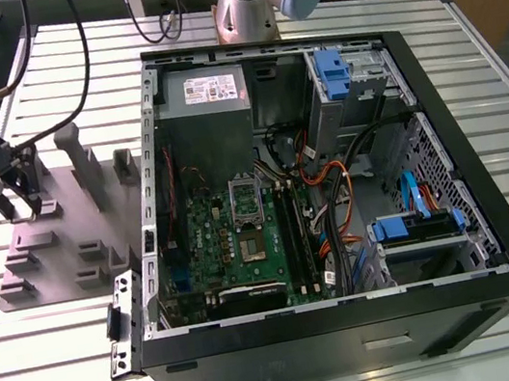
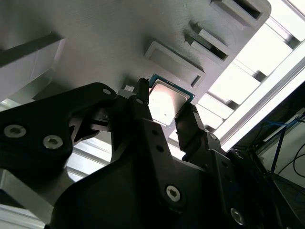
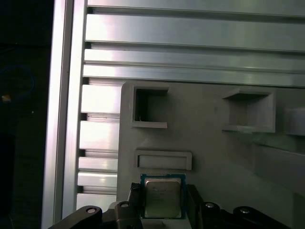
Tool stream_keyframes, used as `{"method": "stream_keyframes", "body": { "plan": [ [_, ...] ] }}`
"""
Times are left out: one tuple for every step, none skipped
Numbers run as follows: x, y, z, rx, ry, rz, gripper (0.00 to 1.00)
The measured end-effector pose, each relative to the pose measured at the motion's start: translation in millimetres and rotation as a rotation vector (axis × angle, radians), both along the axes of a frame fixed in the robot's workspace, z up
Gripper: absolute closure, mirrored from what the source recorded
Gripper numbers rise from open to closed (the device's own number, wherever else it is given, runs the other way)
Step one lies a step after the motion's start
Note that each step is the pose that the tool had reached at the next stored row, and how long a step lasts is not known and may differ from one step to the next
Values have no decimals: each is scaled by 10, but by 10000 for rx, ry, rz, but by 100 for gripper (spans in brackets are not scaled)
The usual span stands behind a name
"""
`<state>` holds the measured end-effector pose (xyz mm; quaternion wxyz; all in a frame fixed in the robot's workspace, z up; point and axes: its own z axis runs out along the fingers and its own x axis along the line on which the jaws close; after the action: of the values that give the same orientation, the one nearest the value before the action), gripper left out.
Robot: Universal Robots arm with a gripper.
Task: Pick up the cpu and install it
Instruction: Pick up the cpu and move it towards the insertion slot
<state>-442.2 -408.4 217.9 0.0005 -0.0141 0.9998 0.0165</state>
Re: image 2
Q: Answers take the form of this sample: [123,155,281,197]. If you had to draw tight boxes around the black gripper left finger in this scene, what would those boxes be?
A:
[0,77,189,215]

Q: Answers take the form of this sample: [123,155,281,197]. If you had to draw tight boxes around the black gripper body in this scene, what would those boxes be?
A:
[49,156,229,229]

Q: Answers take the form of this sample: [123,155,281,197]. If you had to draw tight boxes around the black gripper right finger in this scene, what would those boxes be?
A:
[174,104,284,229]

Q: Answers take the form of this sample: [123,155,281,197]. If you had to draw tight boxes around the silver CPU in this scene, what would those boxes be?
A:
[147,73,196,127]

